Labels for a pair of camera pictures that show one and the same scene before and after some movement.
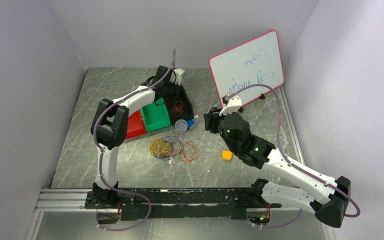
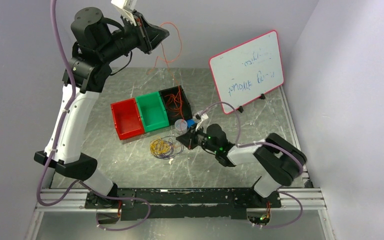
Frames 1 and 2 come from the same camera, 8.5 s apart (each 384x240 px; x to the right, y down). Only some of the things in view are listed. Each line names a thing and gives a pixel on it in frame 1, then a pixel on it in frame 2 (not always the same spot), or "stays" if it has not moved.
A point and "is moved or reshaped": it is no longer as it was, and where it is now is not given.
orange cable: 178,109 is moved or reshaped
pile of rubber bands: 161,149 stays
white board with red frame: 256,61 stays
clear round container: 181,126 stays
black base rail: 142,203 stays
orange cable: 185,158 -> 172,61
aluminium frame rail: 72,200 stays
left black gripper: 176,98 -> 150,36
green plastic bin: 155,115 stays
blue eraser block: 190,123 stays
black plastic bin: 179,105 stays
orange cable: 178,109 is moved or reshaped
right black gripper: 211,119 -> 188,139
